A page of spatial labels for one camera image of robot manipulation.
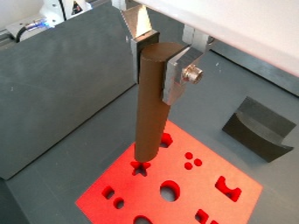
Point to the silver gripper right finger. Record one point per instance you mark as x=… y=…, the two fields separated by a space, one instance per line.
x=181 y=69

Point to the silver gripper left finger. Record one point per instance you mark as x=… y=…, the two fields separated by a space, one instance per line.
x=140 y=33

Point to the brown oval peg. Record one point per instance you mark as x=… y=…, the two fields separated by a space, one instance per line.
x=152 y=110

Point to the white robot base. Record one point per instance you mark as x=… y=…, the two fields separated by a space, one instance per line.
x=25 y=17

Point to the dark grey peg holder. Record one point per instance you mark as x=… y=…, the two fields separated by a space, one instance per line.
x=260 y=129

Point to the red shape-sorting board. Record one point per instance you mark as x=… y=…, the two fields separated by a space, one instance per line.
x=188 y=186

